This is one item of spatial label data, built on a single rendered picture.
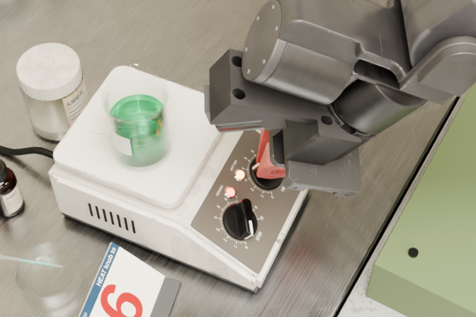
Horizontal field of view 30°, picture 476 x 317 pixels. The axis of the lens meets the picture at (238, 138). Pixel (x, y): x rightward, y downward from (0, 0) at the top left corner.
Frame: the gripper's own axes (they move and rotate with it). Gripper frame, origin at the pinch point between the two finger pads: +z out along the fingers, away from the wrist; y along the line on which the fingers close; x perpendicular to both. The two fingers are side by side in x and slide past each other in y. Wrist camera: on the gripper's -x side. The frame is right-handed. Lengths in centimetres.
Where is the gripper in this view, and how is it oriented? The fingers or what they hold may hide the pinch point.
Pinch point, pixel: (267, 166)
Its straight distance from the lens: 77.0
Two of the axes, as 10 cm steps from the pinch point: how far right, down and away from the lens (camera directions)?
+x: 9.0, 1.5, 4.2
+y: 0.3, 9.2, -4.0
